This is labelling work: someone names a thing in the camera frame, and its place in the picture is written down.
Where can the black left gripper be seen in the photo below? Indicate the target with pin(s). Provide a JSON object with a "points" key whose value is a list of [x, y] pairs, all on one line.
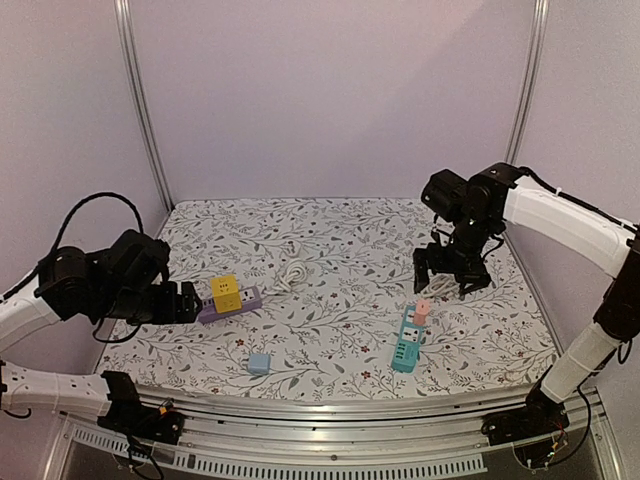
{"points": [[169, 313]]}

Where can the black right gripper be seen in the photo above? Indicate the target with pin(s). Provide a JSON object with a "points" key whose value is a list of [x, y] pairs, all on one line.
{"points": [[455, 267]]}

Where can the yellow cube plug adapter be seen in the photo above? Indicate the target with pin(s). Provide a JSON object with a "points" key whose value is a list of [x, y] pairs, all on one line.
{"points": [[225, 294]]}

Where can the pink cube adapter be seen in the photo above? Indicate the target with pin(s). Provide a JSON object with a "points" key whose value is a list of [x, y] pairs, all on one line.
{"points": [[421, 312]]}

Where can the blue cube adapter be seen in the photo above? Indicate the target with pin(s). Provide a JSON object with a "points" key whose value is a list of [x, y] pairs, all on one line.
{"points": [[259, 364]]}

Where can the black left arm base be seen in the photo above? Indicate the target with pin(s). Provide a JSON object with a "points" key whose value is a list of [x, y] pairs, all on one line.
{"points": [[128, 416]]}

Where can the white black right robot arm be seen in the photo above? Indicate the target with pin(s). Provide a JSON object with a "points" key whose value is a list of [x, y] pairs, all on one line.
{"points": [[482, 206]]}

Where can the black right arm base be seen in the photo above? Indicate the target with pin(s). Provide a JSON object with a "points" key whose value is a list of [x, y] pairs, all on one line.
{"points": [[540, 421]]}

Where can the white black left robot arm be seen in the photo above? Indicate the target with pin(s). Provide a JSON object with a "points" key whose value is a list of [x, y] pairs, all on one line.
{"points": [[128, 281]]}

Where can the purple power strip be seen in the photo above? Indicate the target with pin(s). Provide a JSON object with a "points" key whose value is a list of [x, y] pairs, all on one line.
{"points": [[246, 300]]}

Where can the teal power strip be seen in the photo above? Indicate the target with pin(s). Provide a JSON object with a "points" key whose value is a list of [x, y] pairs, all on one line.
{"points": [[406, 352]]}

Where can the floral table mat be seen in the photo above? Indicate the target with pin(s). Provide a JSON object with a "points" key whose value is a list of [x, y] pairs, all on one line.
{"points": [[336, 276]]}

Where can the aluminium front rail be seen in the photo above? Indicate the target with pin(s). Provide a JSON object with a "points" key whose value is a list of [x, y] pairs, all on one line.
{"points": [[436, 437]]}

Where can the right aluminium corner post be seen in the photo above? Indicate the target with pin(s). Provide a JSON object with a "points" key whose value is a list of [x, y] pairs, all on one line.
{"points": [[532, 66]]}

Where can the aluminium corner post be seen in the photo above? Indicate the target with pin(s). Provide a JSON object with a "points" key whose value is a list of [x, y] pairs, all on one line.
{"points": [[124, 22], [532, 66]]}

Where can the left aluminium corner post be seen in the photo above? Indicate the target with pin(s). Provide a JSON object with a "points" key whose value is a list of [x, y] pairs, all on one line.
{"points": [[124, 22]]}

